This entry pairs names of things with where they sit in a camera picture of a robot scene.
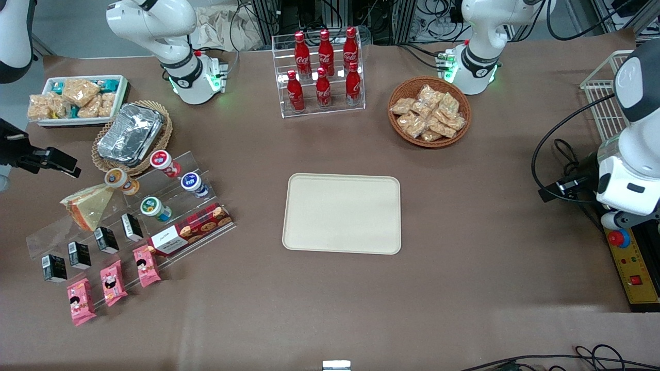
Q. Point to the beige rectangular tray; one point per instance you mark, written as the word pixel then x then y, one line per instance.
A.
pixel 343 214

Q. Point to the red cola bottle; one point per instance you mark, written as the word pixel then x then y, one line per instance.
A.
pixel 301 54
pixel 326 51
pixel 295 95
pixel 323 91
pixel 353 87
pixel 350 49

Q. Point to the orange lid yogurt cup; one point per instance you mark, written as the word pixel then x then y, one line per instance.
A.
pixel 121 180

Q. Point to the clear acrylic tiered stand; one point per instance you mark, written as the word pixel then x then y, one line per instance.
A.
pixel 206 242

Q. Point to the green lid yogurt cup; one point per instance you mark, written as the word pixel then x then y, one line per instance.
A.
pixel 154 208

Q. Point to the teal snack packet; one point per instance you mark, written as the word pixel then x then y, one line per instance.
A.
pixel 109 84

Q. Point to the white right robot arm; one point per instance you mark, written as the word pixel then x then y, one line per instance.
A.
pixel 154 31

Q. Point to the triangle sandwich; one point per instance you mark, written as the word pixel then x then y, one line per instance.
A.
pixel 90 206

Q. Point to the white rectangular snack bin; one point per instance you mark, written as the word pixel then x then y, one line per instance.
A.
pixel 77 122

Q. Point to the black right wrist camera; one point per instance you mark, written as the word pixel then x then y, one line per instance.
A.
pixel 13 144

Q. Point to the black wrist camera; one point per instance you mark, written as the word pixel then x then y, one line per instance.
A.
pixel 13 144
pixel 570 186

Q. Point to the clear acrylic bottle rack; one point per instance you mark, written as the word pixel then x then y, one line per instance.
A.
pixel 335 111

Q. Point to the red tartan cookie box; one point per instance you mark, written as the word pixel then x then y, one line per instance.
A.
pixel 193 229

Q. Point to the small black drink carton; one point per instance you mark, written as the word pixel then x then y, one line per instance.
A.
pixel 106 240
pixel 79 255
pixel 54 268
pixel 132 227

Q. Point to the crumpled beige cloth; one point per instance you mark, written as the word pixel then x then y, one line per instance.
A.
pixel 216 28

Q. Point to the red lid yogurt cup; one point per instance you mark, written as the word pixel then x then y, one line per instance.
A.
pixel 165 162

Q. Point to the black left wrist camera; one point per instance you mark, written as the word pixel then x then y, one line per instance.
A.
pixel 570 186

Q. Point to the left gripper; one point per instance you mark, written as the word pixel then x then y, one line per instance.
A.
pixel 586 172

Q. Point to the oval light wicker basket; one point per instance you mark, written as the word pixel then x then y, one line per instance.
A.
pixel 165 139

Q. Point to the clear wrapped rice cracker pack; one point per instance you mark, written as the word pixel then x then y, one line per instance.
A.
pixel 402 106
pixel 421 109
pixel 457 122
pixel 442 128
pixel 430 95
pixel 449 105
pixel 431 135
pixel 412 124

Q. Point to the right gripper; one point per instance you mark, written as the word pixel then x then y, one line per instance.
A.
pixel 14 148

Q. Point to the puffed rice snack pack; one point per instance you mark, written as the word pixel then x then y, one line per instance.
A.
pixel 59 105
pixel 106 104
pixel 38 107
pixel 80 91
pixel 89 110

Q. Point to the pink snack packet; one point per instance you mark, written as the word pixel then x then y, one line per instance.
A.
pixel 146 266
pixel 113 283
pixel 81 302

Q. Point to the round brown wicker basket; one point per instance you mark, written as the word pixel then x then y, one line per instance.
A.
pixel 399 129

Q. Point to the yellow emergency stop box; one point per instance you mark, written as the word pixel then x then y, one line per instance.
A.
pixel 637 268

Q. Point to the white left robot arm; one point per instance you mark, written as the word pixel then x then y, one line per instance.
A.
pixel 484 31

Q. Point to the blue lid yogurt cup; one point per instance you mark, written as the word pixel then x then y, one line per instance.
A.
pixel 193 184

